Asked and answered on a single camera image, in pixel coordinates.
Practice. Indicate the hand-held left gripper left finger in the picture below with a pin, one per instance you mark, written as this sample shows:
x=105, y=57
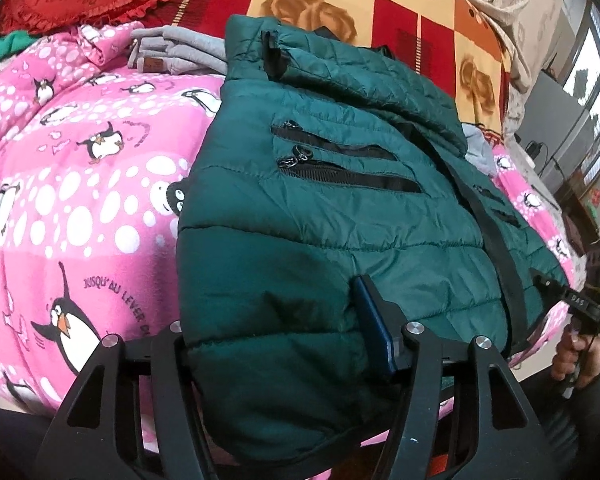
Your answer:
x=165, y=385

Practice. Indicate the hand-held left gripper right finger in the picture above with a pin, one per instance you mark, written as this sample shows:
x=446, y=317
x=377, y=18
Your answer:
x=374, y=320

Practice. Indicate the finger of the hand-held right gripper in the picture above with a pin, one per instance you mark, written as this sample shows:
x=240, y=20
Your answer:
x=547, y=282

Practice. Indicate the green puffer jacket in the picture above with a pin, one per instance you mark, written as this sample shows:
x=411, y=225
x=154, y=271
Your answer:
x=305, y=220

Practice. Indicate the person's right hand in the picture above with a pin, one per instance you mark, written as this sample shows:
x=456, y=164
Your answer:
x=599, y=357

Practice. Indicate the brown wooden furniture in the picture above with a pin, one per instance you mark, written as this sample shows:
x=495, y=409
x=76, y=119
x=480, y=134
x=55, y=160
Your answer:
x=577, y=205

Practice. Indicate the grey cabinet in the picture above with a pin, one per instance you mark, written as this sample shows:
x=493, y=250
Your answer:
x=554, y=120

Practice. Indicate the pink penguin-print blanket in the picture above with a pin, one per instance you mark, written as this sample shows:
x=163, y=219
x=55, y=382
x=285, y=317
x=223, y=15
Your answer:
x=80, y=200

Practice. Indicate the window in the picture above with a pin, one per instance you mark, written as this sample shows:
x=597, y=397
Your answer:
x=599, y=85

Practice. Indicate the beige crumpled cloth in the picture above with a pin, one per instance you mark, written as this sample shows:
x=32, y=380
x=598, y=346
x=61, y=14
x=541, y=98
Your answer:
x=524, y=10

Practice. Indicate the red orange rose-print blanket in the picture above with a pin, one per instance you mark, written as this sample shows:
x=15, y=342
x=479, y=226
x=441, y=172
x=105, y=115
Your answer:
x=414, y=25

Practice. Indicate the green cloth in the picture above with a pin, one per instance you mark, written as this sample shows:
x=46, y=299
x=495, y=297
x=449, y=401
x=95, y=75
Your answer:
x=10, y=45

